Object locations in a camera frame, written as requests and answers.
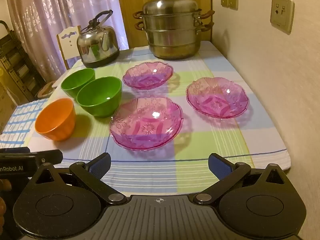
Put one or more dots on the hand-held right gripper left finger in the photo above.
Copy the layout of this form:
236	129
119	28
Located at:
100	165

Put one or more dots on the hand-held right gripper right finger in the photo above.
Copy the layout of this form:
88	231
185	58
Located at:
219	166

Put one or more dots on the orange plastic bowl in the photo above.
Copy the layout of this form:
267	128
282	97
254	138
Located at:
53	120

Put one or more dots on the green plastic bowl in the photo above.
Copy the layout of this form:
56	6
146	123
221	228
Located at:
100	97
75	80

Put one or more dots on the person's left hand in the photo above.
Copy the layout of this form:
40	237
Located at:
3	185

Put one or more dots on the blue checked blanket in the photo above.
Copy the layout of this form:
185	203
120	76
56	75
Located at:
17	125

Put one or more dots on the woven basket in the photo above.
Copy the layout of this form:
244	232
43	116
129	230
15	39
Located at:
46	90

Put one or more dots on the dark storage rack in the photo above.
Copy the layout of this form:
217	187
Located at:
17	62

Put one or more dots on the stainless steel kettle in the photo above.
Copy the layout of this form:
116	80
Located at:
97	45

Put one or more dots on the white wooden chair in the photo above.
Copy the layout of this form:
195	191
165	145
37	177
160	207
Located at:
68	45

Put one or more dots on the stainless steel steamer pot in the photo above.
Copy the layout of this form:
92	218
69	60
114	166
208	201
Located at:
172	30

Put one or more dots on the pink sheer curtain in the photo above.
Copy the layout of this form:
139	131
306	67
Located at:
62	2

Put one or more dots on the large beige wall socket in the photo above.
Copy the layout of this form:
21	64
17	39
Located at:
282	13

